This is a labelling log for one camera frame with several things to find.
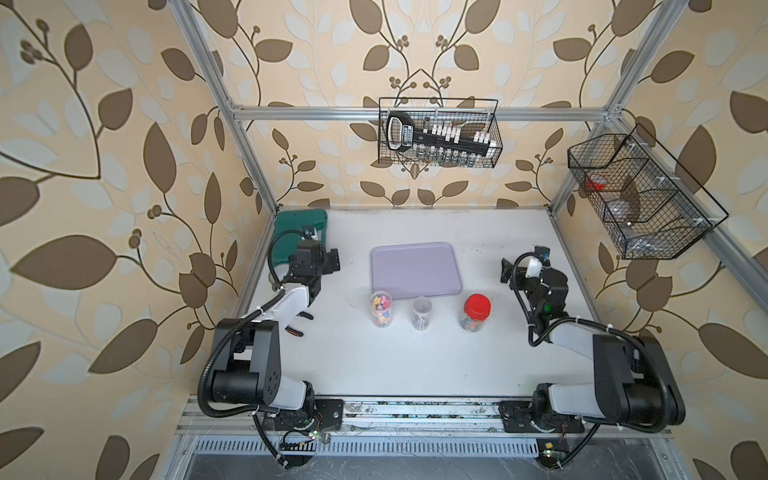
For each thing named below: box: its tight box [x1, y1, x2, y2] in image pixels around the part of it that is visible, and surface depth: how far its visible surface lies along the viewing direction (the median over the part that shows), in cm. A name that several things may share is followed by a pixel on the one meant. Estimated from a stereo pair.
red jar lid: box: [464, 293, 491, 321], surface depth 83 cm
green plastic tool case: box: [273, 209, 328, 266], surface depth 114 cm
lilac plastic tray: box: [370, 242, 463, 298], surface depth 104 cm
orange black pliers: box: [284, 311, 314, 337], surface depth 90 cm
